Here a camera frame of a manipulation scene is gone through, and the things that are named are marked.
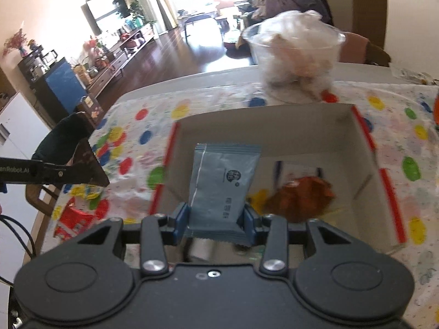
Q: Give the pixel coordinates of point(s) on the dark coffee table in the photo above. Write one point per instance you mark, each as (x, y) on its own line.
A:
(200, 22)

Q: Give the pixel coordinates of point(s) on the clear plastic wrapper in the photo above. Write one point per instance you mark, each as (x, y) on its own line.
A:
(413, 75)

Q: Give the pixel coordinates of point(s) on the red flowers in vase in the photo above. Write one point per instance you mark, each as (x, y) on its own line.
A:
(15, 41)

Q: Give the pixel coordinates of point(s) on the flat screen television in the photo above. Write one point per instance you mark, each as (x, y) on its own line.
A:
(103, 7)

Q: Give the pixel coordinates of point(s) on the dotted colourful tablecloth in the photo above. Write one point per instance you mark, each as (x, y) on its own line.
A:
(144, 123)

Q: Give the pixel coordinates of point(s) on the orange-red snack bag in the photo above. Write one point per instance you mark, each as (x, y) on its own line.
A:
(301, 198)

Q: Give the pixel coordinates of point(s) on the clear plastic tub with bag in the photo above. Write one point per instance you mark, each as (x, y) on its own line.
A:
(296, 54)

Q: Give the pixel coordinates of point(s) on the white cardboard box red edge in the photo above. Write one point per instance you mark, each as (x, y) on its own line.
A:
(274, 133)

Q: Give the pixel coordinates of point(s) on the white cabinet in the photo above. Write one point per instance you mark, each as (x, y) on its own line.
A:
(20, 126)

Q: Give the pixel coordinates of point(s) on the dark cabinet with blue panel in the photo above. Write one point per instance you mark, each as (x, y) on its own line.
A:
(63, 85)

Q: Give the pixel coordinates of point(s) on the tall green houseplant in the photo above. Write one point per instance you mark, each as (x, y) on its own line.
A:
(137, 0)

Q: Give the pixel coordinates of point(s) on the dark padded chair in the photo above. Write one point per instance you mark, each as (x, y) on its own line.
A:
(58, 137)

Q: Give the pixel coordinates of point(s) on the yellow snack packet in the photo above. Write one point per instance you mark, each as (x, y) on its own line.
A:
(258, 201)

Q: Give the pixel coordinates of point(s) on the coffee machine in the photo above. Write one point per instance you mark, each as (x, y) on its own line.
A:
(41, 63)

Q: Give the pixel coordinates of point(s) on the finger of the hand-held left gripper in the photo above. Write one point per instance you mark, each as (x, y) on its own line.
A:
(61, 173)

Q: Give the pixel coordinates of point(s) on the red snack packet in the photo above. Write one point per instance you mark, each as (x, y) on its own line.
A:
(75, 219)

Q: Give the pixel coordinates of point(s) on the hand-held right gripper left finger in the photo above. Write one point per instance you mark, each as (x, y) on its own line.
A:
(181, 220)

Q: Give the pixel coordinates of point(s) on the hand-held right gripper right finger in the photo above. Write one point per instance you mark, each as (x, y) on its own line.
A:
(249, 223)

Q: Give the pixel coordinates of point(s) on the long wooden television console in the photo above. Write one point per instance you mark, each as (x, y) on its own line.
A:
(120, 58)

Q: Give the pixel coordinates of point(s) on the grey-blue snack packet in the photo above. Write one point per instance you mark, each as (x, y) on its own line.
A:
(223, 185)

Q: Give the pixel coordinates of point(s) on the brown chair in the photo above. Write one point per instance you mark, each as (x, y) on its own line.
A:
(363, 49)

